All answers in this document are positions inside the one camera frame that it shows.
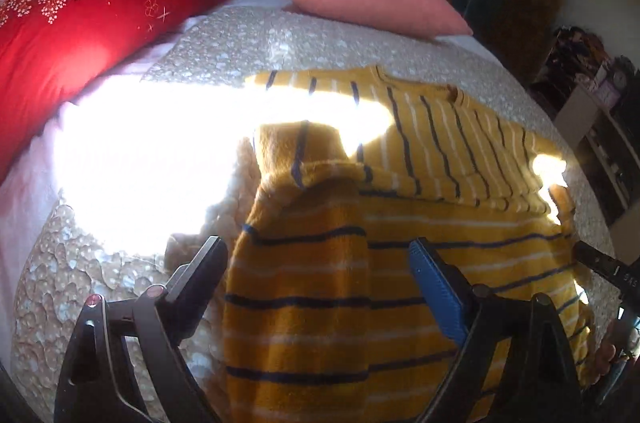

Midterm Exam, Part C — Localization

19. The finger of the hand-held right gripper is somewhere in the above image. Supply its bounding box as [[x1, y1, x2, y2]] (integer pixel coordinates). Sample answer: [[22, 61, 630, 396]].
[[572, 241, 640, 293]]

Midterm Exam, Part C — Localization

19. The red floral pillow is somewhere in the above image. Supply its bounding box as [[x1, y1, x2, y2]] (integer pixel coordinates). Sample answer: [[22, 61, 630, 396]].
[[0, 0, 262, 184]]

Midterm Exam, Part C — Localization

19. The small round clock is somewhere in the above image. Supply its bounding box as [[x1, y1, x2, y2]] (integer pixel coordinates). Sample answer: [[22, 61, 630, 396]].
[[611, 57, 637, 93]]

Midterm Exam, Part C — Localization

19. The white bed sheet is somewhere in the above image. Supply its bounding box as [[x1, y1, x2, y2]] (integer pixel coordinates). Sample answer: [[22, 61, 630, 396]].
[[0, 0, 506, 354]]

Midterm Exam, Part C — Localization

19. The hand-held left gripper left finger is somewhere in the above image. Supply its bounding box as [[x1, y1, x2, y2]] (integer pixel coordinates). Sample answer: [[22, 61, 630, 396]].
[[54, 235, 229, 423]]

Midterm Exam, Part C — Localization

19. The yellow striped knit sweater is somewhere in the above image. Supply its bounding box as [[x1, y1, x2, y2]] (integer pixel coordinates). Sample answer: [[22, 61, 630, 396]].
[[222, 66, 596, 423]]

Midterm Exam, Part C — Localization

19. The person's right hand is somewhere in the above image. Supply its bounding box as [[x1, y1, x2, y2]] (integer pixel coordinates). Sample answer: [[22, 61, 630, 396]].
[[597, 342, 620, 378]]

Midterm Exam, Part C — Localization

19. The cream textured blanket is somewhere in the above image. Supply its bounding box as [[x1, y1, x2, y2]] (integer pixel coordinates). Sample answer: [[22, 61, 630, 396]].
[[10, 6, 617, 423]]

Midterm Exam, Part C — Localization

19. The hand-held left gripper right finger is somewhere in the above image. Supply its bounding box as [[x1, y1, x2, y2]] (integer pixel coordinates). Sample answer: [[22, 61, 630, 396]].
[[408, 238, 585, 423]]

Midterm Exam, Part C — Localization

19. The pile of dark clothes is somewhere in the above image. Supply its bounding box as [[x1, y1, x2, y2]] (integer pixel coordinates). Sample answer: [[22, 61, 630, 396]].
[[544, 24, 612, 85]]

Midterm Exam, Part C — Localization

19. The white shelf unit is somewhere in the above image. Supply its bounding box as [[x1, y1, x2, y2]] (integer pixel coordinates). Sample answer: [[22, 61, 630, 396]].
[[554, 73, 640, 226]]

